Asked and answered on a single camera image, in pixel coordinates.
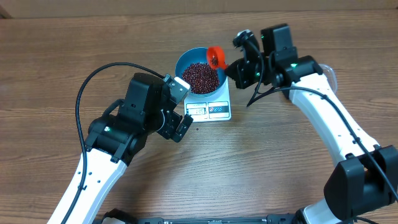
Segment red measuring scoop blue handle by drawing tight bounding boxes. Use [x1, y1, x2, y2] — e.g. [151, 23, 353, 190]
[206, 46, 228, 70]

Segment red beans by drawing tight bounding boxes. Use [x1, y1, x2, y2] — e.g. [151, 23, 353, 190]
[182, 62, 220, 95]

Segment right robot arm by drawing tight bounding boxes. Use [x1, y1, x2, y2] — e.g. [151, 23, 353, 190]
[224, 24, 397, 223]

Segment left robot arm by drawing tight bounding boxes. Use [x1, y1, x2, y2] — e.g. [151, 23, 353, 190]
[49, 73, 193, 223]

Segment blue bowl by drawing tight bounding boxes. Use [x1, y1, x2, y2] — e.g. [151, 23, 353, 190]
[175, 47, 226, 87]

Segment white digital kitchen scale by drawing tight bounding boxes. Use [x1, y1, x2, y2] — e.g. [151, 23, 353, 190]
[184, 78, 232, 123]

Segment clear plastic container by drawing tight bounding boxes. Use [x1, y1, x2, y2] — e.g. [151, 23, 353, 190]
[320, 63, 338, 93]

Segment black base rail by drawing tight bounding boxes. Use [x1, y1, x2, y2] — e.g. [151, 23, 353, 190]
[93, 208, 354, 224]

